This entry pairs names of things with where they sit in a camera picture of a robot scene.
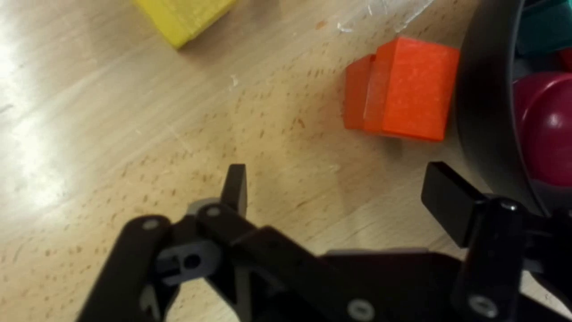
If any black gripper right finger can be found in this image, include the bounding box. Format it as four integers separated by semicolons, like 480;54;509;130
419;162;572;322

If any black bowl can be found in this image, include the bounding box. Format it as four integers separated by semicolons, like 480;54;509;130
453;0;572;221

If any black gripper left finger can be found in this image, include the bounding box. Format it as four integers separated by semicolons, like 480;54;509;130
76;164;382;322

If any magenta toy radish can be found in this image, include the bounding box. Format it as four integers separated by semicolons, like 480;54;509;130
512;71;572;190

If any yellow cube block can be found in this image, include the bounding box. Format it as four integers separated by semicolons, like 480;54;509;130
130;0;239;51

